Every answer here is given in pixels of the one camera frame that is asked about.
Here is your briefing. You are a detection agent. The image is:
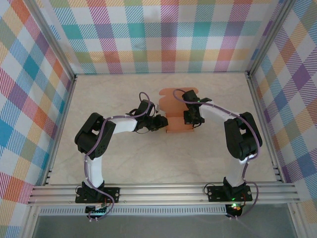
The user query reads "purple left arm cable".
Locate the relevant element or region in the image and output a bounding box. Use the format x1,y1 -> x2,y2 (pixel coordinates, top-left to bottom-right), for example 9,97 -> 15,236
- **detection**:
84,92 -> 156,221

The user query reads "thin black left gripper wire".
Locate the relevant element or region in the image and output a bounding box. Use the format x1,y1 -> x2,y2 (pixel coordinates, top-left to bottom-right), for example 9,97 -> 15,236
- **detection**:
135,125 -> 151,135

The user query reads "aluminium frame post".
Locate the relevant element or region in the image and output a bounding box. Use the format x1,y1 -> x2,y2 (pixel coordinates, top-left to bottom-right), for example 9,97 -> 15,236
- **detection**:
23,0 -> 77,80
246,0 -> 298,79

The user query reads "aluminium front rail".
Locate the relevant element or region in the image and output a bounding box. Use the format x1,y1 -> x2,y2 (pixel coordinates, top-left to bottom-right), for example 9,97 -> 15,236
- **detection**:
27,182 -> 300,205

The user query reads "slotted grey cable duct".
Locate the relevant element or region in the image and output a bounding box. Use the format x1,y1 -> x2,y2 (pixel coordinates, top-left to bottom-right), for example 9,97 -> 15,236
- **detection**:
39,205 -> 227,216

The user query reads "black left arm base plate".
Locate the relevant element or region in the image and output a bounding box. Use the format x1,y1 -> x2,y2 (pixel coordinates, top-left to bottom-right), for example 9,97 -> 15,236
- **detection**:
75,186 -> 121,204

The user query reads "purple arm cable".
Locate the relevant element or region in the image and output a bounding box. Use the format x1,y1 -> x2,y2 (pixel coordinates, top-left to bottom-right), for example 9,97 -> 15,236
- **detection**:
172,88 -> 264,220
84,92 -> 156,221

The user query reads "orange paper box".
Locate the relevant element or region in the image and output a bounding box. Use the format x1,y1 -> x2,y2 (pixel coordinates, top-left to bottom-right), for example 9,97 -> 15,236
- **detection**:
158,86 -> 200,134

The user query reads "aluminium side rail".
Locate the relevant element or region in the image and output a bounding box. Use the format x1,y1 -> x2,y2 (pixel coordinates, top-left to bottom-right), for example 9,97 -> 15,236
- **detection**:
42,75 -> 78,186
246,73 -> 284,183

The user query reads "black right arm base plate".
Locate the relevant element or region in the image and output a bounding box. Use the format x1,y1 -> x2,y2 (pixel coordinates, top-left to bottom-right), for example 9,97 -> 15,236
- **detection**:
207,183 -> 253,203

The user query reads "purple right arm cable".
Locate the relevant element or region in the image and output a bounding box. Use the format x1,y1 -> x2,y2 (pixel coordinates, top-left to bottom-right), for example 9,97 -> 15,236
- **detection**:
172,88 -> 264,220

